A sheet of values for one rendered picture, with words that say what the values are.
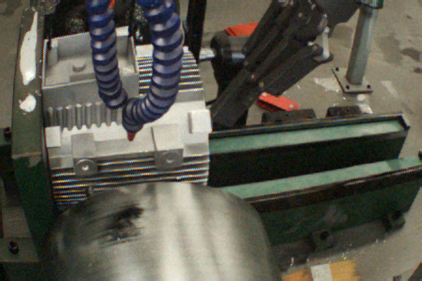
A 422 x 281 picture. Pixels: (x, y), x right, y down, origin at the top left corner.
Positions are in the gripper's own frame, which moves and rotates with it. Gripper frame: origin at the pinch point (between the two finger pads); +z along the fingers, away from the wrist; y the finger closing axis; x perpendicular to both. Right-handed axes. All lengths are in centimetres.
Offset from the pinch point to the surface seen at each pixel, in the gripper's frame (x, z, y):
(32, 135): -23.0, 8.6, 6.3
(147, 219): -14.9, 1.7, 19.6
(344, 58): 52, 5, -44
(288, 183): 18.6, 10.8, -1.8
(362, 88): 51, 5, -33
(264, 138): 17.7, 11.4, -11.0
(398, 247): 44.0, 9.8, 8.6
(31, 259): -15.5, 30.2, 7.5
